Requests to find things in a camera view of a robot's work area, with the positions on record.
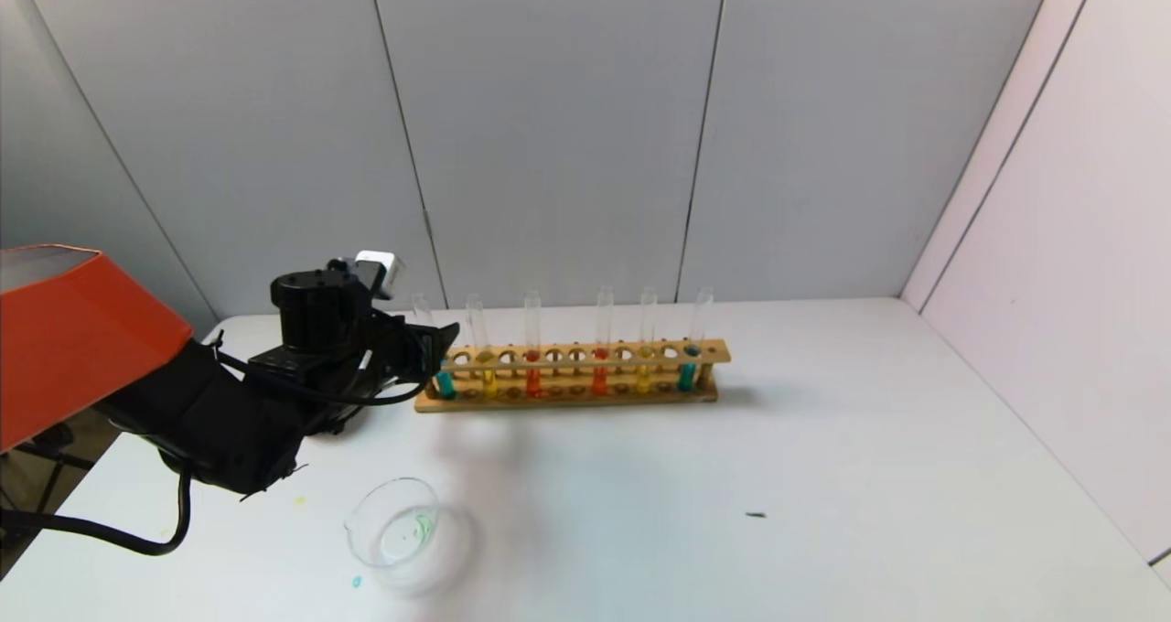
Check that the black tripod stand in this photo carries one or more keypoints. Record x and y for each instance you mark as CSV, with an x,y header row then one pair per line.
x,y
41,453

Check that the orange and black left arm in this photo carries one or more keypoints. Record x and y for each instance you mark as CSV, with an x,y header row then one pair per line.
x,y
73,348

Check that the wooden test tube rack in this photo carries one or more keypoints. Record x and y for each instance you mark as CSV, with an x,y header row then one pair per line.
x,y
585,403

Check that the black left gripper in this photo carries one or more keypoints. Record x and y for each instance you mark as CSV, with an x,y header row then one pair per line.
x,y
426,348

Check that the test tube with blue pigment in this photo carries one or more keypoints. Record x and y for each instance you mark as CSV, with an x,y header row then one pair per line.
x,y
445,384
686,375

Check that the test tube with red pigment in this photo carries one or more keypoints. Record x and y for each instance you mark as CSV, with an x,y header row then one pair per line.
x,y
599,377
533,380

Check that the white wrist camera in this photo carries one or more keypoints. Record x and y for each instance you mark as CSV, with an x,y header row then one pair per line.
x,y
380,270

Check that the test tube with yellow pigment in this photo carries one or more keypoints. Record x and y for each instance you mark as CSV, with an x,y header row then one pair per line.
x,y
643,377
489,382

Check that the clear glass beaker dish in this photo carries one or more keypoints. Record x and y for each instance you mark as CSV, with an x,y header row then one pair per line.
x,y
393,535

